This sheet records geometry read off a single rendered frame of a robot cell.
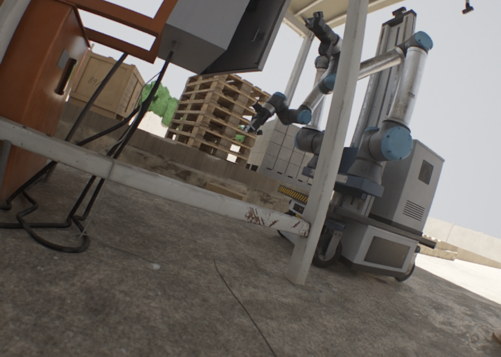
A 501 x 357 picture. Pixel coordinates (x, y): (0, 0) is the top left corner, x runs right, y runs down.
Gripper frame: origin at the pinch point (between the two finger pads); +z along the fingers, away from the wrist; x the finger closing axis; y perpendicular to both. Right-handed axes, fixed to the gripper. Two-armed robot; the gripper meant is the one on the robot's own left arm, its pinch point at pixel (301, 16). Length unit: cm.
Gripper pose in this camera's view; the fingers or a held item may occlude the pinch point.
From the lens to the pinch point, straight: 111.6
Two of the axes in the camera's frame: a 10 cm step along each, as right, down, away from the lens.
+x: 6.2, 2.3, -7.5
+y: 3.5, -9.4, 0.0
